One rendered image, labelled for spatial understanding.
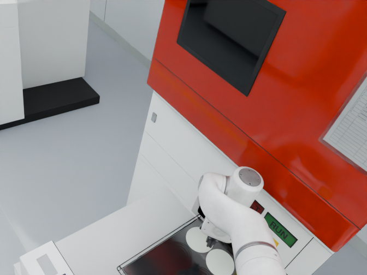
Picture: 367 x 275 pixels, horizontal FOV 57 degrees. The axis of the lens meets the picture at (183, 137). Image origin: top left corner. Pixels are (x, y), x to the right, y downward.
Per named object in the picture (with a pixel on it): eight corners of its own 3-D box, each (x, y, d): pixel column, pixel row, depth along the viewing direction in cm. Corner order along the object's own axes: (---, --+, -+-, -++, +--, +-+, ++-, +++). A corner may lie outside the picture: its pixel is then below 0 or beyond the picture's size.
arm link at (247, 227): (195, 266, 68) (194, 190, 96) (270, 285, 69) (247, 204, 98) (209, 230, 65) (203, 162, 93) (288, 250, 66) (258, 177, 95)
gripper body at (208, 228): (209, 214, 95) (198, 235, 102) (244, 227, 94) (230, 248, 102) (214, 195, 100) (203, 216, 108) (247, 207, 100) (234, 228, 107)
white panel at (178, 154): (142, 153, 154) (160, 79, 129) (282, 302, 118) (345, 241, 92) (136, 155, 152) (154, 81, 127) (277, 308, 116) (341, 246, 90)
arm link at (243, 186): (214, 214, 92) (246, 222, 93) (231, 184, 84) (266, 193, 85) (215, 190, 99) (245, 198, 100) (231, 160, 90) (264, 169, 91)
